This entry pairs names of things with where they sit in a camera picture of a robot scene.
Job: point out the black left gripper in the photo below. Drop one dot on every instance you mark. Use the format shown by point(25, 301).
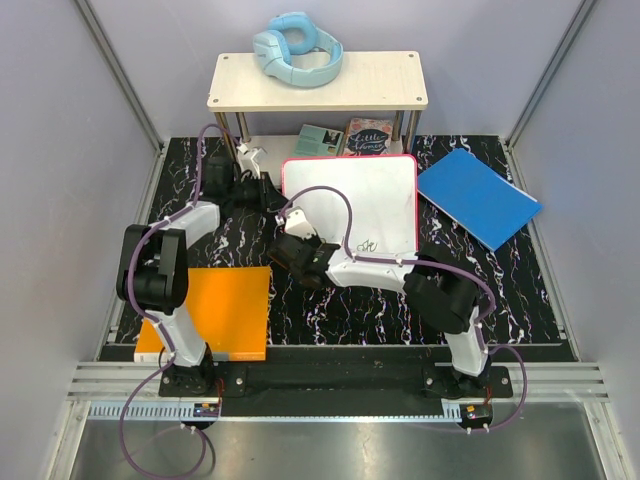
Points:
point(273, 198)

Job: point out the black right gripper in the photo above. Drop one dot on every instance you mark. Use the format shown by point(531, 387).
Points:
point(312, 240)

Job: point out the pink-framed whiteboard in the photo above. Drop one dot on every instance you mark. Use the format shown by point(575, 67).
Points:
point(377, 194)

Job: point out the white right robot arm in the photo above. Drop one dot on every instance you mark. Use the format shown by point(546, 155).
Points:
point(450, 299)

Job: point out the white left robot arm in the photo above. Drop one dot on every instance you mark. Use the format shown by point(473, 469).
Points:
point(153, 278)

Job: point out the teal book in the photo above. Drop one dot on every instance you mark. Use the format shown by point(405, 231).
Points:
point(315, 141)

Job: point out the orange folder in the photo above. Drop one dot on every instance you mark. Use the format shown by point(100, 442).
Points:
point(225, 315)

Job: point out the little women book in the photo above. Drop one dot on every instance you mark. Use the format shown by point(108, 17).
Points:
point(367, 137)

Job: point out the white two-tier shelf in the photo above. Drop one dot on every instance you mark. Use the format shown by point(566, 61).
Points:
point(359, 81)

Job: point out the light blue headphones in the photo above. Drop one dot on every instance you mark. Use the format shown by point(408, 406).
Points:
point(295, 34)

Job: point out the blue folder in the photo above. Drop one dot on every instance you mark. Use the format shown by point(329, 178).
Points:
point(477, 198)

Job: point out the black marble pattern mat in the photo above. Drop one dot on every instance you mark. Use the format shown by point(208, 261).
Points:
point(525, 315)

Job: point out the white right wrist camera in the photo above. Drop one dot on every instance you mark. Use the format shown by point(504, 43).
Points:
point(294, 222)

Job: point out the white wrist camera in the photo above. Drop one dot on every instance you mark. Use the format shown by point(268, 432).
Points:
point(294, 222)
point(250, 158)

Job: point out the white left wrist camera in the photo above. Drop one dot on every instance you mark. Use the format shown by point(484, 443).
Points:
point(250, 158)

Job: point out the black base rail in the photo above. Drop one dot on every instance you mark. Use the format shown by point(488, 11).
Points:
point(237, 380)

